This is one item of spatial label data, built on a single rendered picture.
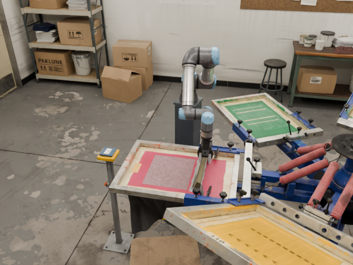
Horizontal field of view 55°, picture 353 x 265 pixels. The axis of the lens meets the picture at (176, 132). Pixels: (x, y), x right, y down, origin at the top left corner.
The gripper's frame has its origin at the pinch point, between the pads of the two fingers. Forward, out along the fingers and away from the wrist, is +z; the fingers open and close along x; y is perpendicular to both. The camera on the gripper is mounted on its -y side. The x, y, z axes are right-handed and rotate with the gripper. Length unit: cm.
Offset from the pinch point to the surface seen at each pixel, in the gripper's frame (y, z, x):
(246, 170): 0.5, 1.6, -27.1
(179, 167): 5.1, 10.5, 18.1
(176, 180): -9.5, 10.3, 17.1
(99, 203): 52, 107, 110
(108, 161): 9, 18, 73
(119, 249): 2, 106, 70
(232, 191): -16.1, 6.5, -20.3
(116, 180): -22, 7, 54
